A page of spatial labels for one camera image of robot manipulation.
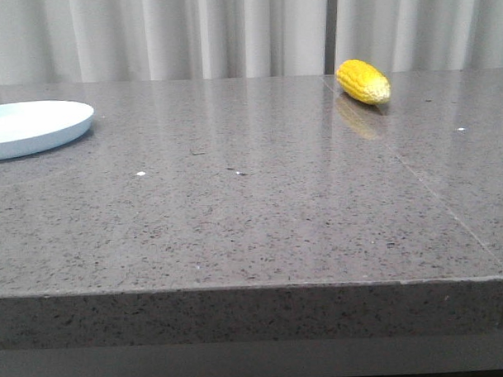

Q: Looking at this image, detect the grey pleated curtain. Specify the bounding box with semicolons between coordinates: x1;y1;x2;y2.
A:
0;0;503;85

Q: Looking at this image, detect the yellow corn cob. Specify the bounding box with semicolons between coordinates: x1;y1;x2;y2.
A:
336;59;391;105

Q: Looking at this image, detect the light blue round plate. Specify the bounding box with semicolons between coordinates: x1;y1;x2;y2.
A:
0;100;94;160

